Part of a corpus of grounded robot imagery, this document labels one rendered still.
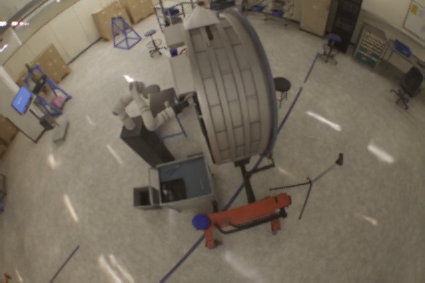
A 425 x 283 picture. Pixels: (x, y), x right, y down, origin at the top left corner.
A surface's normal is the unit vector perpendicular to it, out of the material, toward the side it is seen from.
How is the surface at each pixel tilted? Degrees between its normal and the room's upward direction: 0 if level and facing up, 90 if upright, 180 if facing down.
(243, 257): 0
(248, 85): 46
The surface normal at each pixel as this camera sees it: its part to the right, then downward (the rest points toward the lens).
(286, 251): -0.12, -0.56
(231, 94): 0.08, 0.22
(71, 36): 0.79, 0.45
